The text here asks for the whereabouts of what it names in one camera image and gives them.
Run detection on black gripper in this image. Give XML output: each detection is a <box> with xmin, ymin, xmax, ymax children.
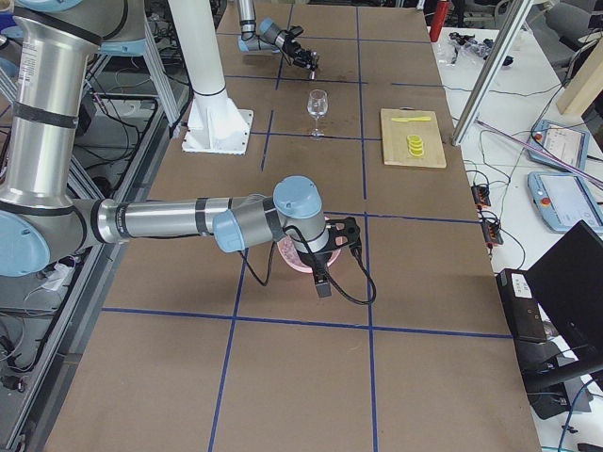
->
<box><xmin>299</xmin><ymin>234</ymin><xmax>341</xmax><ymax>273</ymax></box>
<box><xmin>281</xmin><ymin>37</ymin><xmax>319</xmax><ymax>71</ymax></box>

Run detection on steel double jigger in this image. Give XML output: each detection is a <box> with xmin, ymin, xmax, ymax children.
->
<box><xmin>308</xmin><ymin>64</ymin><xmax>318</xmax><ymax>80</ymax></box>

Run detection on clear wine glass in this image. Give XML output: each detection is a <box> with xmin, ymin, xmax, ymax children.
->
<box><xmin>307</xmin><ymin>89</ymin><xmax>329</xmax><ymax>138</ymax></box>

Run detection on pink bowl of ice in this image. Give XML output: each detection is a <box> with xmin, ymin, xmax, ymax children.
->
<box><xmin>277</xmin><ymin>235</ymin><xmax>312</xmax><ymax>274</ymax></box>

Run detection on yellow plastic knife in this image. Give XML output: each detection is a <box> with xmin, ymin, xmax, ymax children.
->
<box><xmin>390</xmin><ymin>116</ymin><xmax>432</xmax><ymax>123</ymax></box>

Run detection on lemon slice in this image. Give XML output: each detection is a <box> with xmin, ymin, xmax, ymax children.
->
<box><xmin>408</xmin><ymin>147</ymin><xmax>424</xmax><ymax>158</ymax></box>

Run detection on bamboo cutting board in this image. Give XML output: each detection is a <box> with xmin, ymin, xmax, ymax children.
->
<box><xmin>380</xmin><ymin>108</ymin><xmax>447</xmax><ymax>170</ymax></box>

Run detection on red cylinder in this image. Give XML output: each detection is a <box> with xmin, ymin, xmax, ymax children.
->
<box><xmin>429</xmin><ymin>0</ymin><xmax>450</xmax><ymax>42</ymax></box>

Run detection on clear plastic bag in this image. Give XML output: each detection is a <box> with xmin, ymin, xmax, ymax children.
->
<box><xmin>435</xmin><ymin>32</ymin><xmax>495</xmax><ymax>66</ymax></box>

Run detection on black box device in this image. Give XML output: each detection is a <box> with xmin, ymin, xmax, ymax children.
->
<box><xmin>496</xmin><ymin>268</ymin><xmax>547</xmax><ymax>344</ymax></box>

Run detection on blue teach pendant near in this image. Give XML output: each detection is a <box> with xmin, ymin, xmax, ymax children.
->
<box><xmin>528</xmin><ymin>171</ymin><xmax>602</xmax><ymax>234</ymax></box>

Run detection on blue teach pendant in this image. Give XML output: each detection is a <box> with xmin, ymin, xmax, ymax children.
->
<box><xmin>527</xmin><ymin>120</ymin><xmax>589</xmax><ymax>170</ymax></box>
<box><xmin>528</xmin><ymin>171</ymin><xmax>602</xmax><ymax>234</ymax></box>

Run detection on black monitor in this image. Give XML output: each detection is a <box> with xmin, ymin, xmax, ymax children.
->
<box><xmin>524</xmin><ymin>220</ymin><xmax>602</xmax><ymax>392</ymax></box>

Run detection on blue teach pendant far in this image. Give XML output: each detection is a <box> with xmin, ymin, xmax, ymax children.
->
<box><xmin>527</xmin><ymin>120</ymin><xmax>589</xmax><ymax>170</ymax></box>

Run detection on grey office chair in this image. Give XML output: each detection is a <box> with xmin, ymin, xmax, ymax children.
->
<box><xmin>537</xmin><ymin>1</ymin><xmax>602</xmax><ymax>71</ymax></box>

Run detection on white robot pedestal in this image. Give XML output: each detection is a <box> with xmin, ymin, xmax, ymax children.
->
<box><xmin>169</xmin><ymin>0</ymin><xmax>253</xmax><ymax>155</ymax></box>

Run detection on aluminium frame post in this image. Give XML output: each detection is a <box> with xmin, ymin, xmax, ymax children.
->
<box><xmin>451</xmin><ymin>0</ymin><xmax>533</xmax><ymax>146</ymax></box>

